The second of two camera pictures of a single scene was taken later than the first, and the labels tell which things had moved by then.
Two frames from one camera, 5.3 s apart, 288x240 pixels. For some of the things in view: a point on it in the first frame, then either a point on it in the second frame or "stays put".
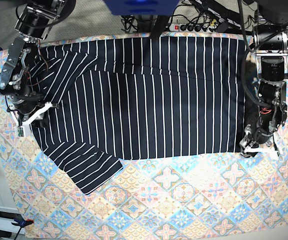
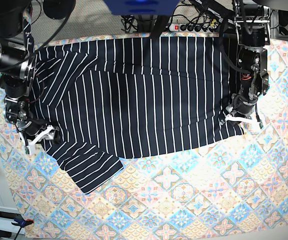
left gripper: (25, 104) -> (35, 127)
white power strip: (189, 27) stays put
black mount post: (159, 26) stays put
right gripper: (253, 136) -> (240, 105)
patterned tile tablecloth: (216, 195) stays put
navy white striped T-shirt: (108, 98) stays put
